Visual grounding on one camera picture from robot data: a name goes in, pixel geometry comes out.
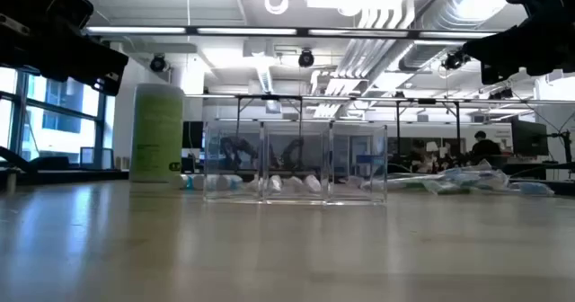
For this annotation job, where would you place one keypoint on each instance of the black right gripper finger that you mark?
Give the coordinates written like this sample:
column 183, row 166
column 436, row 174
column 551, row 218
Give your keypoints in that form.
column 498, row 50
column 498, row 75

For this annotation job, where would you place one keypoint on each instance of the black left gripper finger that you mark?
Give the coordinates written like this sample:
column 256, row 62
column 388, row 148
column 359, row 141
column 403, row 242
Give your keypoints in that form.
column 110, row 88
column 110, row 66

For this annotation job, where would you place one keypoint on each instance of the black background robot arm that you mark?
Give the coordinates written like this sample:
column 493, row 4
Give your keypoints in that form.
column 294, row 149
column 236, row 147

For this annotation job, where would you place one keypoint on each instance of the green disinfecting wipes canister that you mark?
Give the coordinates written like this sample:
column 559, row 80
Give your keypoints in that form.
column 157, row 131

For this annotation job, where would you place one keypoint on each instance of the black monitor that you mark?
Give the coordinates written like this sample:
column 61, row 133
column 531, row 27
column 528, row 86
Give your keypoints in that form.
column 530, row 138
column 193, row 135

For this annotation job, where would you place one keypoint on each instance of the small grey monitor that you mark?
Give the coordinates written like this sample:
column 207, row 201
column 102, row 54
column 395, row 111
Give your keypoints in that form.
column 96, row 158

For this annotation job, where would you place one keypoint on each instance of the person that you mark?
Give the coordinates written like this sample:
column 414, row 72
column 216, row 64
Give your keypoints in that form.
column 485, row 151

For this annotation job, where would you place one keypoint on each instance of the black monitor stand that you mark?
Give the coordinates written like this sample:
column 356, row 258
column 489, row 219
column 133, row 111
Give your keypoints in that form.
column 567, row 149

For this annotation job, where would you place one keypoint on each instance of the long ceiling light bar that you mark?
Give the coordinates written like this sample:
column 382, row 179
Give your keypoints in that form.
column 247, row 31

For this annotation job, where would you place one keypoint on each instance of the clear acrylic organizer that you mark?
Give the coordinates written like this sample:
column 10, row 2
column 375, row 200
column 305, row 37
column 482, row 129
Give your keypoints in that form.
column 263, row 167

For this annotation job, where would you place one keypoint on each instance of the black ceiling camera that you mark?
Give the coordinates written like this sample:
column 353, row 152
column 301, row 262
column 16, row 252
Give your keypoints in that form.
column 306, row 58
column 454, row 60
column 159, row 64

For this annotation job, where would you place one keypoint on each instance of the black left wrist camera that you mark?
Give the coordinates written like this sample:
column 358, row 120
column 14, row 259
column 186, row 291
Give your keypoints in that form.
column 72, row 7

